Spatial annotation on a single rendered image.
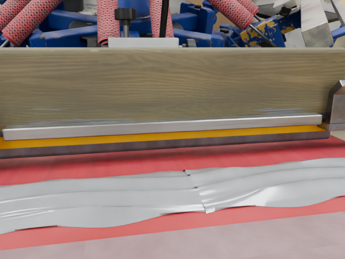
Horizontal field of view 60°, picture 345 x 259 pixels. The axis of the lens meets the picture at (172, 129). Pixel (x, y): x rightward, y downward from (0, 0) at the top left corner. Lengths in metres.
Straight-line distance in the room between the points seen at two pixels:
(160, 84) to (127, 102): 0.03
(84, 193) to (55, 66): 0.11
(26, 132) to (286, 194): 0.21
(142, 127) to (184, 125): 0.04
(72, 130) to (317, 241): 0.20
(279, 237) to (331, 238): 0.03
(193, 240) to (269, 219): 0.05
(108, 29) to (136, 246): 0.58
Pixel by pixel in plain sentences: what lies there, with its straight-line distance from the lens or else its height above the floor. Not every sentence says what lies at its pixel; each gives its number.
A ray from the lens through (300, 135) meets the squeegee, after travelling 0.36.
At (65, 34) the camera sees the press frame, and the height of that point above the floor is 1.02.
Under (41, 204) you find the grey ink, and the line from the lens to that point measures 0.22.
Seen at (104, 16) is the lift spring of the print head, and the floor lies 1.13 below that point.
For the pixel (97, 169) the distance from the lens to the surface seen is 0.28.
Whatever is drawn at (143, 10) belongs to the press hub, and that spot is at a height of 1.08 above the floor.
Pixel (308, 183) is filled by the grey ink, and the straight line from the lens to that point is 0.25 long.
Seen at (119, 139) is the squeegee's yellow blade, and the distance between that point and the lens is 0.29.
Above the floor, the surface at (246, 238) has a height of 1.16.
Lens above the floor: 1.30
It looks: 34 degrees down
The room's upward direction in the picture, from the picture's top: 4 degrees clockwise
